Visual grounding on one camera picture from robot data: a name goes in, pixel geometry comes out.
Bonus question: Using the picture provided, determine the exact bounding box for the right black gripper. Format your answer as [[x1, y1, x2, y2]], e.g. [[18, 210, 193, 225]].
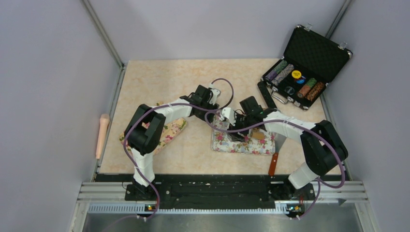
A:
[[227, 113, 254, 143]]

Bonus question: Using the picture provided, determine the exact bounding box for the floral tray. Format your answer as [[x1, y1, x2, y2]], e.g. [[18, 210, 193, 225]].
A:
[[211, 130, 275, 156]]

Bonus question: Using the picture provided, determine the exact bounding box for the wooden dough roller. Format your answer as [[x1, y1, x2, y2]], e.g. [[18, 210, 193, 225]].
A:
[[250, 129, 265, 140]]

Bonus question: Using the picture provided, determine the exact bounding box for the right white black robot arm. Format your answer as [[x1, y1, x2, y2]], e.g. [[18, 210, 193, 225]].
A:
[[222, 96, 348, 199]]

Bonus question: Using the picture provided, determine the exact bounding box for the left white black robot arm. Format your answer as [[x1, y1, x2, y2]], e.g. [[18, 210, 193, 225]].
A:
[[123, 85, 220, 200]]

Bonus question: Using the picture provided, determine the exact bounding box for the black microphone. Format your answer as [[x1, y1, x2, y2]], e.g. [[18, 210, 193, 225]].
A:
[[257, 81, 277, 109]]

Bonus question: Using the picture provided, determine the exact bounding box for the folded floral cloth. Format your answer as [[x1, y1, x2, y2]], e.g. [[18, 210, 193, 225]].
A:
[[119, 104, 188, 155]]

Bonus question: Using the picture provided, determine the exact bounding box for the grey poker chip stack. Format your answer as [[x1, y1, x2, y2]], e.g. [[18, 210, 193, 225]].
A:
[[272, 64, 294, 86]]

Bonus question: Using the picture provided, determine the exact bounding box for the purple poker chip stack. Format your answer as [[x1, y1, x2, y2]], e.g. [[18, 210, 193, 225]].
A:
[[264, 60, 288, 81]]

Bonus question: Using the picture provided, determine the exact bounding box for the green poker chip stack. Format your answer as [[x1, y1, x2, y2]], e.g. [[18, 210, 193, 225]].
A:
[[296, 78, 317, 98]]

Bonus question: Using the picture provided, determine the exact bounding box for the yellow dealer button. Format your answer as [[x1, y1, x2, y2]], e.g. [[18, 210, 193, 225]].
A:
[[292, 70, 302, 79]]

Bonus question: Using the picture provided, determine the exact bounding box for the brown poker chip stack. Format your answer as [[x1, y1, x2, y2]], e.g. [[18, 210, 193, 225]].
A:
[[306, 82, 325, 102]]

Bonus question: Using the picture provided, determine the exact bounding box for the black poker chip case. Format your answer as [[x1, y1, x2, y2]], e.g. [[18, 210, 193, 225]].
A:
[[260, 25, 353, 111]]

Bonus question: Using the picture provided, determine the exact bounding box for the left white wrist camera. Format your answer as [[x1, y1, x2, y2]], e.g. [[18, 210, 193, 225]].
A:
[[208, 83, 221, 105]]

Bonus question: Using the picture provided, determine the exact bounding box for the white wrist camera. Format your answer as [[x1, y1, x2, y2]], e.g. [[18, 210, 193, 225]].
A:
[[220, 107, 236, 126], [208, 83, 221, 105]]

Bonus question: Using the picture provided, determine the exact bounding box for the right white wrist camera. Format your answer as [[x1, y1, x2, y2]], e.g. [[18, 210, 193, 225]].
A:
[[220, 107, 236, 126]]

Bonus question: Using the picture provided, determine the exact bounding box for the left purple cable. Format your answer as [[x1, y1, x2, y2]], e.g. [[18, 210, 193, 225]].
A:
[[101, 77, 234, 232]]

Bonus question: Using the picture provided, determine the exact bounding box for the metal spatula wooden handle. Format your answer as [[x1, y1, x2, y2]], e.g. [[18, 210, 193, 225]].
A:
[[268, 133, 286, 176]]

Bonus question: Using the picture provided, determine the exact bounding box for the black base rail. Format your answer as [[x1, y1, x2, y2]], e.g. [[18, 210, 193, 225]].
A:
[[95, 174, 346, 215]]

